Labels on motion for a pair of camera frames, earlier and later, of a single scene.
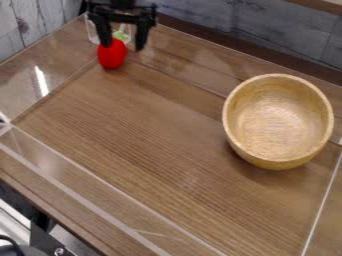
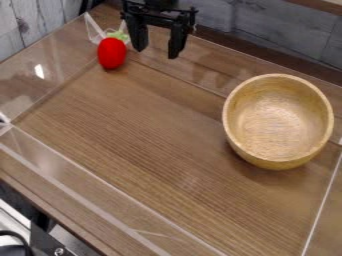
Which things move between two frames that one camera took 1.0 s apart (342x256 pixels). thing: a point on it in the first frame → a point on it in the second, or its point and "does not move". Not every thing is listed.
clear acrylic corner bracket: [92, 31] does not move
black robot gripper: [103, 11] → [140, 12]
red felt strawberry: [112, 56] does not move
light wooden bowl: [278, 117] does not move
